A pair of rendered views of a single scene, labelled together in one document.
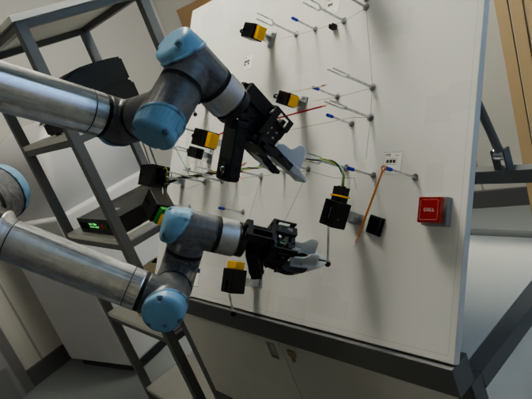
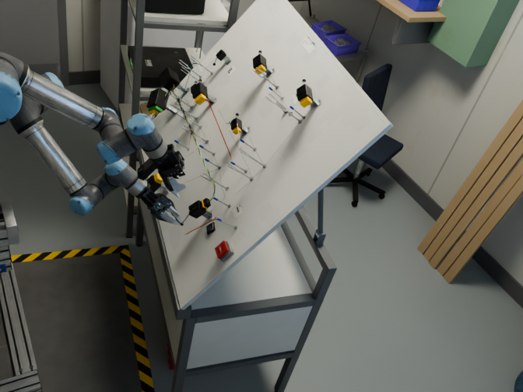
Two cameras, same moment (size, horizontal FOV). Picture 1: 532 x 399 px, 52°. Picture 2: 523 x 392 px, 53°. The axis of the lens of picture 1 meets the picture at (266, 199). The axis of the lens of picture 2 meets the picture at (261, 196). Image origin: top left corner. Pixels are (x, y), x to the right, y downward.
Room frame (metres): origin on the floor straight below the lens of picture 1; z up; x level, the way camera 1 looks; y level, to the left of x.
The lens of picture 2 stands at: (-0.34, -0.57, 2.50)
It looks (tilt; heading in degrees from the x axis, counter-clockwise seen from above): 39 degrees down; 8
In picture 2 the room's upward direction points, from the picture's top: 15 degrees clockwise
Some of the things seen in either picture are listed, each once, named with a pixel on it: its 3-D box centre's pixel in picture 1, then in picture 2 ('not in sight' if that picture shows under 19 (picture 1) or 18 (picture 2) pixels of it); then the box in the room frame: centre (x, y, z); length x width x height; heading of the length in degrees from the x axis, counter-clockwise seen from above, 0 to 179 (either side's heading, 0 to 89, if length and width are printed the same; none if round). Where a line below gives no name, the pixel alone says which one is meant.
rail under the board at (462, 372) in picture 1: (264, 321); (158, 209); (1.32, 0.12, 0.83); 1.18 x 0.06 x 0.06; 36
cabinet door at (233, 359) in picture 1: (241, 362); (149, 206); (1.56, 0.27, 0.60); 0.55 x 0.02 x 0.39; 36
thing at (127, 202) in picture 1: (131, 207); (161, 66); (2.11, 0.51, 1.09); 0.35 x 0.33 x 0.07; 36
